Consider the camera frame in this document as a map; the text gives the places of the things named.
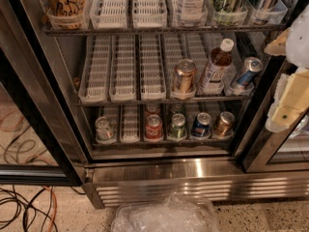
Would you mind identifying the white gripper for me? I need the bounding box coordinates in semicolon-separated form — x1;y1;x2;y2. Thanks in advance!
264;5;309;132

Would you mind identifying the red coke can front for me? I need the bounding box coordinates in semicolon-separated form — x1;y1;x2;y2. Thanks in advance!
145;114;163;141

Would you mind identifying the blue silver slim can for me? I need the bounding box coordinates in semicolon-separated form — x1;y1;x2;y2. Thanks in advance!
231;57;263;90

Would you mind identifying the blue can top shelf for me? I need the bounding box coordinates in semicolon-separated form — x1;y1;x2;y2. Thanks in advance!
249;0;278;25

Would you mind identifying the right glass fridge door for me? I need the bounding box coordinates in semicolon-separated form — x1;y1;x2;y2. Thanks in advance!
233;57;309;173

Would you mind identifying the glass fridge door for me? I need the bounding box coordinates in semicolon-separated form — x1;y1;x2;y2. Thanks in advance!
0;0;87;187
233;57;309;173

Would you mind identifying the brown bottom shelf can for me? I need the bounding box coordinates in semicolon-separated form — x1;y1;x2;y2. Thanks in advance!
212;111;235;139

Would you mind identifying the green can top shelf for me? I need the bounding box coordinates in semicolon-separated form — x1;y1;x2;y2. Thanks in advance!
212;0;247;26

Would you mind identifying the blue pepsi can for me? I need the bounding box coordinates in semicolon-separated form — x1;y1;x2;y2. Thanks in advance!
190;112;211;140

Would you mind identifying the gold can middle shelf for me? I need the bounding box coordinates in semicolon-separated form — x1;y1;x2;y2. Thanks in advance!
172;59;197;94

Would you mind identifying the green can behind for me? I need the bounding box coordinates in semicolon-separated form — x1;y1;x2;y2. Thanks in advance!
169;102;185;115

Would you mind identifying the stainless steel fridge cabinet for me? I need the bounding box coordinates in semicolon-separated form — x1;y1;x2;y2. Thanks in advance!
13;0;309;210

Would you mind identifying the green can front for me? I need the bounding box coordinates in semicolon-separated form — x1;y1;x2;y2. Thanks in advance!
168;113;186;141

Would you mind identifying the white bottle top shelf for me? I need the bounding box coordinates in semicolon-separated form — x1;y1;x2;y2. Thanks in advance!
177;0;207;27

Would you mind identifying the white tray shelf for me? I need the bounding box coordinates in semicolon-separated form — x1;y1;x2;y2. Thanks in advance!
120;104;140;143
90;0;128;29
132;0;167;28
109;35;136;102
78;36;111;103
139;35;166;101

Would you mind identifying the red can behind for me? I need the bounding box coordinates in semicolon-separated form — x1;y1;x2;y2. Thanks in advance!
145;103;160;117

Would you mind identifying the white tray top shelf right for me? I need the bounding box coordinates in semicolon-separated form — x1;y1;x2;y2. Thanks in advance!
132;0;167;28

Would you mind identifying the white tray bottom shelf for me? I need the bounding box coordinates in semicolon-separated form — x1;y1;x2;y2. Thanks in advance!
120;104;140;143

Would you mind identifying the silver can bottom left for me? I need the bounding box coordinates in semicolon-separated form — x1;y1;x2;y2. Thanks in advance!
95;116;115;142

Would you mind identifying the white tray top shelf left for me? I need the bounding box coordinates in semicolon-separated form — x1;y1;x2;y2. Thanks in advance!
90;0;128;29

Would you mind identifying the tan can top left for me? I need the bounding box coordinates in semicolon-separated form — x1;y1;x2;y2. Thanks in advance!
47;0;86;30

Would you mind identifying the left glass fridge door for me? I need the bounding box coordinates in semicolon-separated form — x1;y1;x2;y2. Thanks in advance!
0;0;87;187

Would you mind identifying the tea bottle white cap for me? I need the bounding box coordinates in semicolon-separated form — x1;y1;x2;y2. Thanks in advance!
200;38;234;94

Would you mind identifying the clear crumpled plastic bag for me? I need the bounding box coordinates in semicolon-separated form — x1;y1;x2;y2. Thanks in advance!
111;193;219;232

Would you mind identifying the orange floor cable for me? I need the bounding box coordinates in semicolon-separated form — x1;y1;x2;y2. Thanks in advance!
42;186;59;232

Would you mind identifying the black floor cable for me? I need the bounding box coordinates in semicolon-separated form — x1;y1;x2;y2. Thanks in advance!
0;185;86;232

